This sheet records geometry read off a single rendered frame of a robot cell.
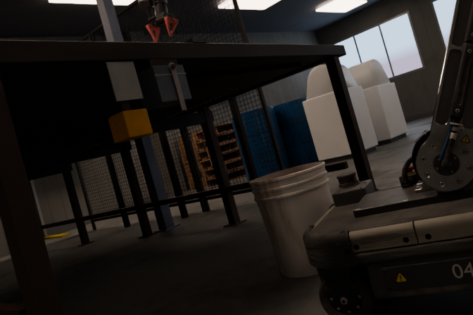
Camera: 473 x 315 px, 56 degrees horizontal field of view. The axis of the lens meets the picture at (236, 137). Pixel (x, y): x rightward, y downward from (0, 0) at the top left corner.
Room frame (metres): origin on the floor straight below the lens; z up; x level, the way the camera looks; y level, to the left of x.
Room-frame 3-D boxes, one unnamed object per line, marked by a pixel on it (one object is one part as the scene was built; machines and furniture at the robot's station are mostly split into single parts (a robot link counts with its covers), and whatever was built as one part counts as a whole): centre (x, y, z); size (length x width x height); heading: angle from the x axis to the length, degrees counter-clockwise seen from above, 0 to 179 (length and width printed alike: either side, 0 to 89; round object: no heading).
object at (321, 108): (5.83, -1.36, 0.62); 0.63 x 0.59 x 1.25; 46
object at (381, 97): (6.59, -2.10, 0.61); 0.68 x 0.56 x 1.22; 133
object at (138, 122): (1.33, 0.29, 0.74); 0.09 x 0.08 x 0.24; 141
